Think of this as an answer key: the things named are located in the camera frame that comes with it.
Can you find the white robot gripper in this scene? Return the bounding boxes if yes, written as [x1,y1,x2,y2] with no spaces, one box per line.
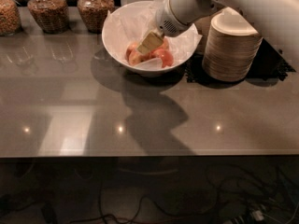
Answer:
[136,0,190,55]

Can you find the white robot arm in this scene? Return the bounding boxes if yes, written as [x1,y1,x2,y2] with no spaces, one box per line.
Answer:
[137,0,299,65]

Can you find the red apple front right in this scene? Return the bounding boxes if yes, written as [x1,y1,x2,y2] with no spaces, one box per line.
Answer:
[152,49,174,68]

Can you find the red-yellow apple front left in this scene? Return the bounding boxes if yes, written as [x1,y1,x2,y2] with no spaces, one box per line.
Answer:
[128,50,150,66]

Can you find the red apple back left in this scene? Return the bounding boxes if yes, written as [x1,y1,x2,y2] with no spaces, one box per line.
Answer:
[125,41,138,59]

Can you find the white paper bowl liner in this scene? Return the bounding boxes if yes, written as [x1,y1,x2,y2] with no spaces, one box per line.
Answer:
[104,0,203,71]

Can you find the white ceramic bowl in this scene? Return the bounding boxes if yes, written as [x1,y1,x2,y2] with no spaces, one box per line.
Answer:
[101,0,199,78]

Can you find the rear stack of paper bowls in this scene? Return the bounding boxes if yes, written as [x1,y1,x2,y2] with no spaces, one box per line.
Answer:
[195,16,212,54]

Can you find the stack of paper bowls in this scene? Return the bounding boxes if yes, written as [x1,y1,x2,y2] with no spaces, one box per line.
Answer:
[202,7,263,82]
[195,16,212,54]

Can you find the right glass jar of cereal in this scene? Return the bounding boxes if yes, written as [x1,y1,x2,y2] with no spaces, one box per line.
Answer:
[77,0,115,34]

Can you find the glass jar of cereal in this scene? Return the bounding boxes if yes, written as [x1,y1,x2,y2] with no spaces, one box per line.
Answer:
[27,0,69,34]
[0,0,21,36]
[77,0,115,34]

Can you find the front stack of paper bowls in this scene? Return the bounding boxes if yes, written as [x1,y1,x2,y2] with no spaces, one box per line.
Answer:
[202,7,263,82]

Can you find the middle glass jar of cereal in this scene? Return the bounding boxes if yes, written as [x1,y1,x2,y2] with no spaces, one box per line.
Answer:
[27,0,69,34]

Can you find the black mesh mat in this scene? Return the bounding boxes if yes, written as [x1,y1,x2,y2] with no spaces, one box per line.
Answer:
[185,40,296,87]

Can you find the left glass jar of cereal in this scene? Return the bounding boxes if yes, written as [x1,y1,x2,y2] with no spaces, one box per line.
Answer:
[0,0,21,36]

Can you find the black cables under table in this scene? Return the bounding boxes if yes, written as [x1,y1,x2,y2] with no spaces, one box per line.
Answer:
[0,159,299,224]

